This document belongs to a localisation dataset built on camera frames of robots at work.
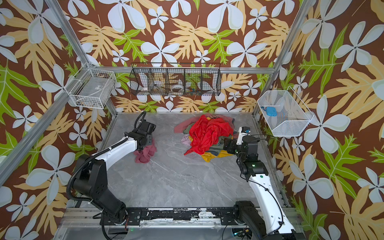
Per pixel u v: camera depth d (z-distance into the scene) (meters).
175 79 0.97
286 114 0.82
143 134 0.71
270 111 0.86
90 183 0.45
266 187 0.47
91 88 0.86
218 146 0.91
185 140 1.02
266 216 0.43
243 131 0.66
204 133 0.91
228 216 0.74
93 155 0.47
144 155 0.90
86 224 0.74
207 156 0.94
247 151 0.56
